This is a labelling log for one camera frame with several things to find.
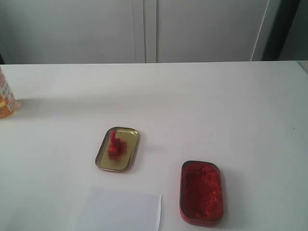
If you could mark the gold tin lid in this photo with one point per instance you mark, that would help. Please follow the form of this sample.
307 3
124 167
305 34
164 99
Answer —
129 144

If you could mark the orange labelled bottle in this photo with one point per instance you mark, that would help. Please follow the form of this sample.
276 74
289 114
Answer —
7 99

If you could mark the red rubber stamp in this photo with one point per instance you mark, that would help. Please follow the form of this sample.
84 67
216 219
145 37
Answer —
114 149

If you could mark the red ink paste tin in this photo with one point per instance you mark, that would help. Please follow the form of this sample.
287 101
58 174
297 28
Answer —
201 199

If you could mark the white paper sheet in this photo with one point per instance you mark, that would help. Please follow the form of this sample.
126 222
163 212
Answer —
116 210

